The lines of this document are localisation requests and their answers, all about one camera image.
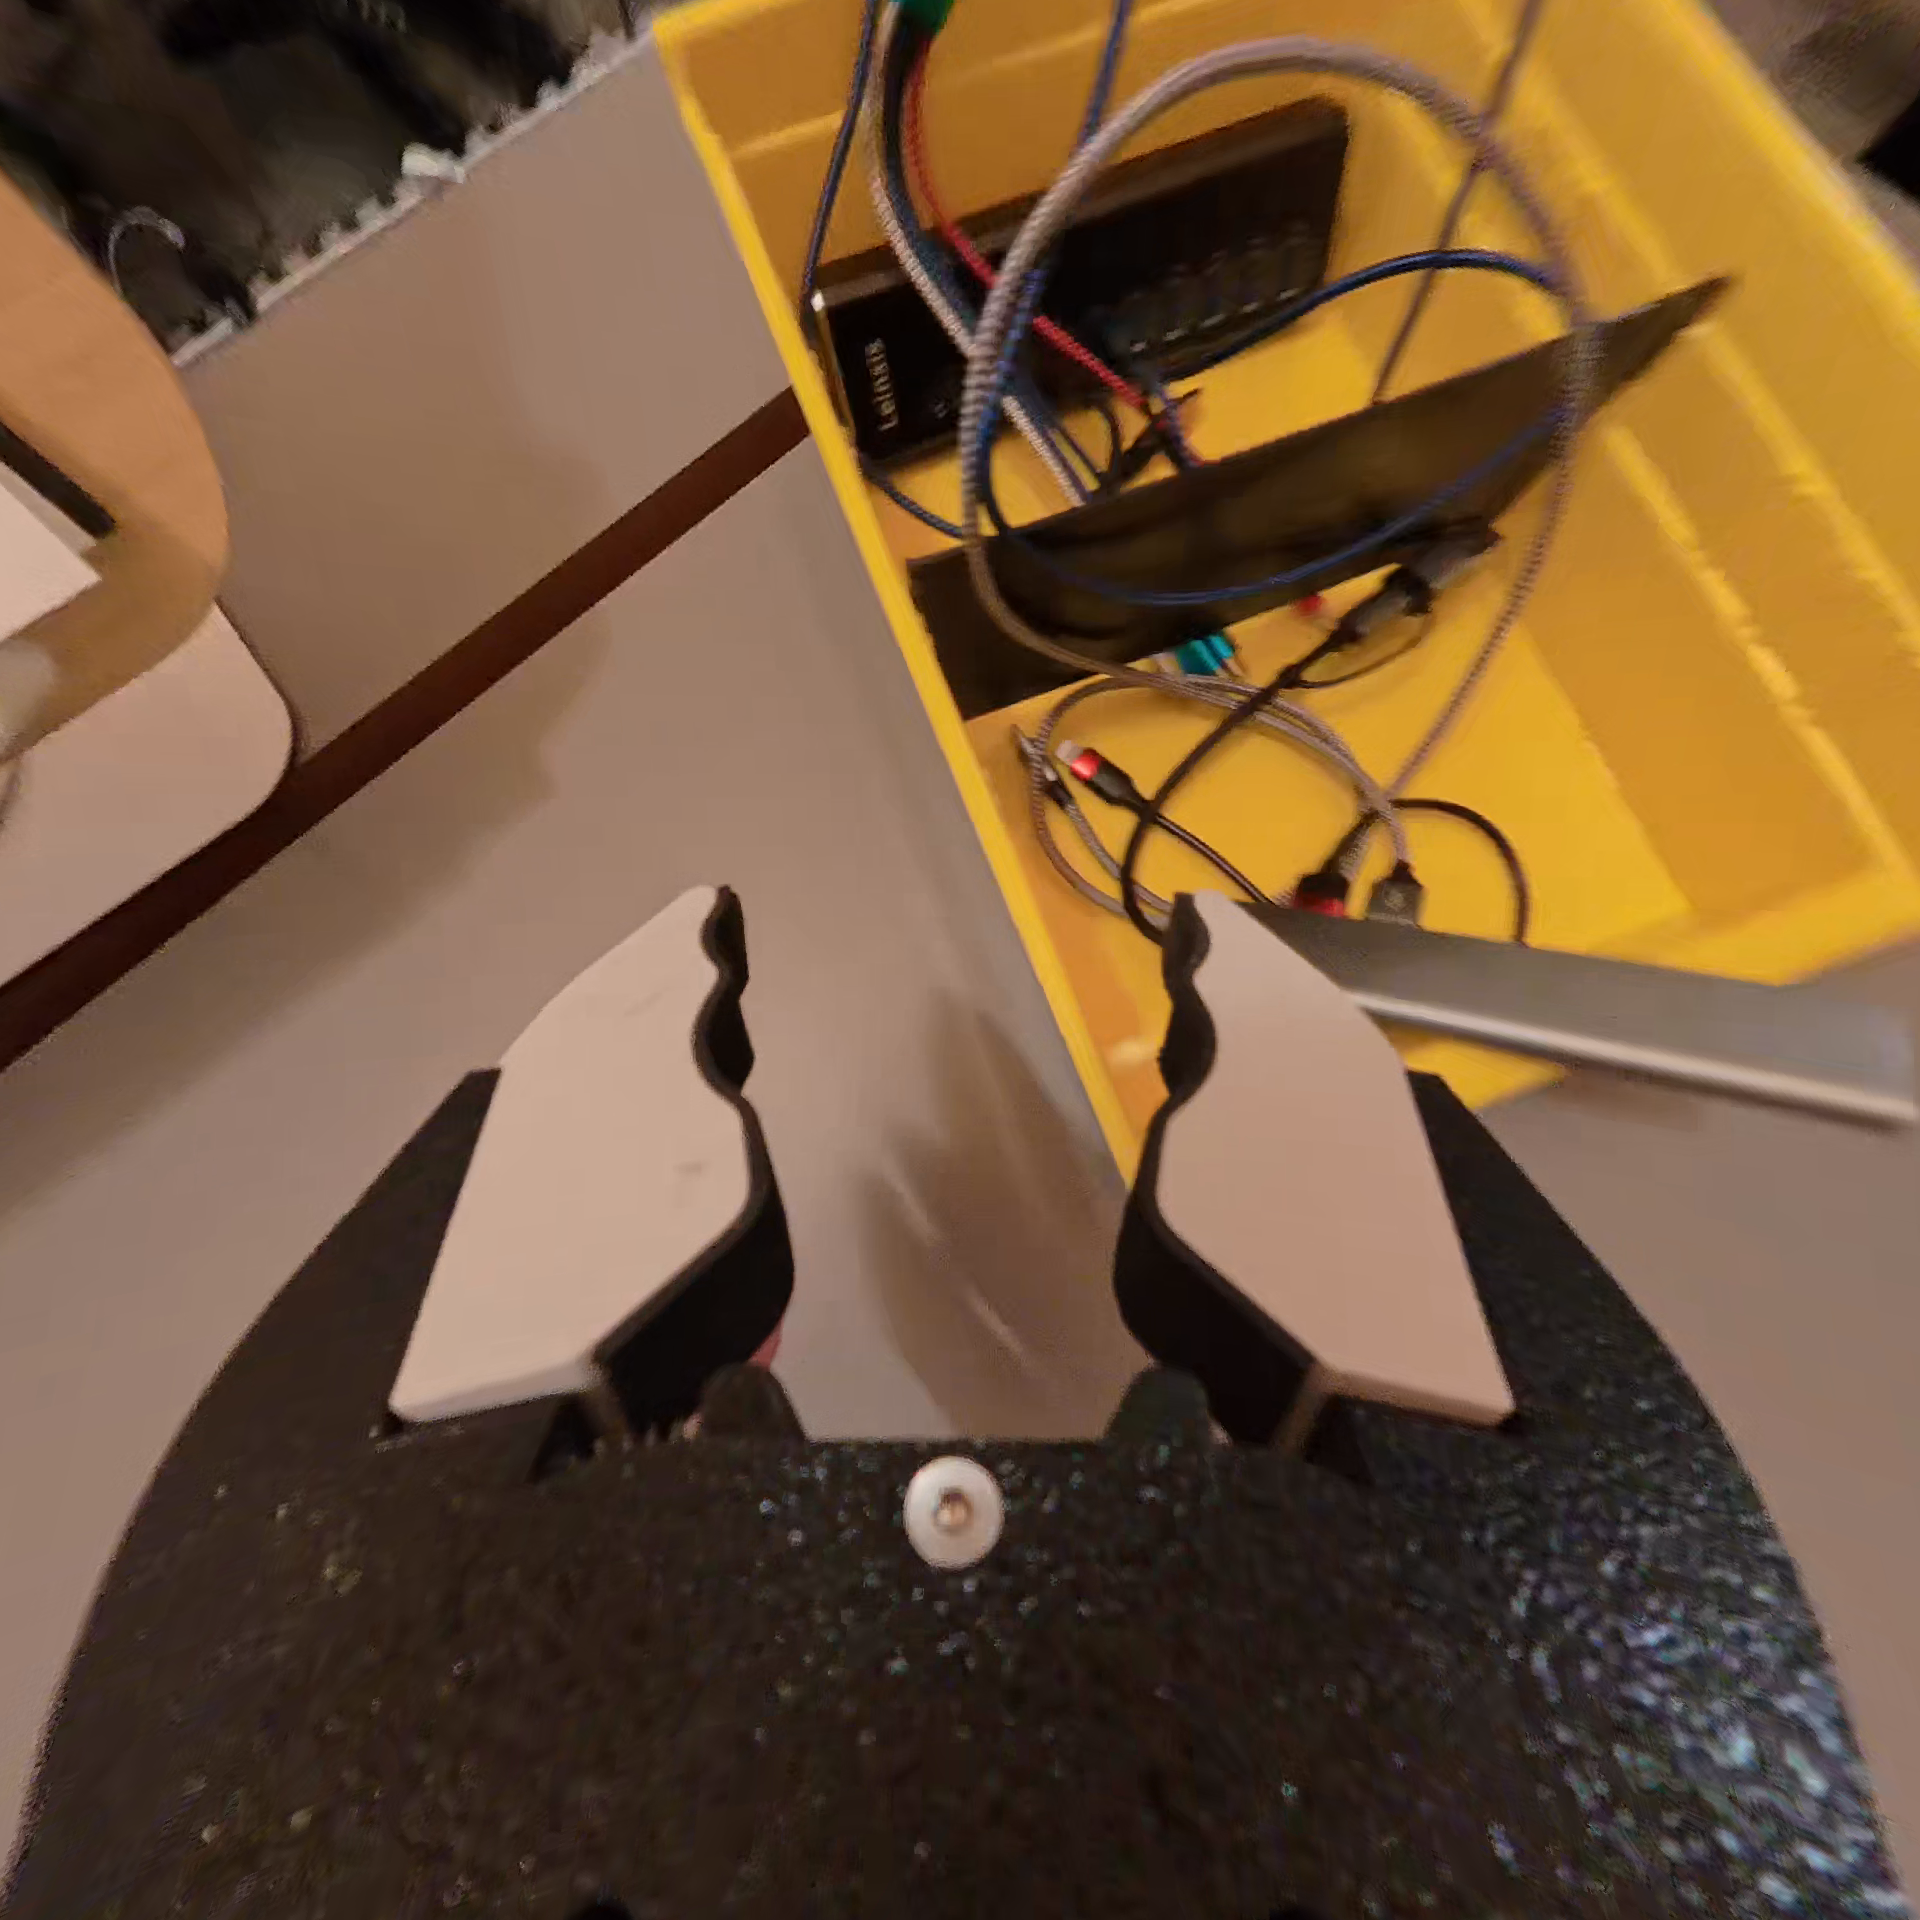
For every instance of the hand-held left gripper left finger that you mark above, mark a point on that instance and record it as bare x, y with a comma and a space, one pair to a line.
601, 1200

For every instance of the grey usb hub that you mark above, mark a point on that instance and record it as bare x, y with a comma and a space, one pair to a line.
1651, 1020

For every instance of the yellow plastic bin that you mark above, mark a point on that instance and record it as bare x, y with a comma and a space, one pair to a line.
1724, 600

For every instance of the black printed usb hub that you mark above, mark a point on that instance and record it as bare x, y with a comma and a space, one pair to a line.
1200, 224

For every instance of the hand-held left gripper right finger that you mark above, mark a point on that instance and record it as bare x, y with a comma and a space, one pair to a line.
1305, 1200

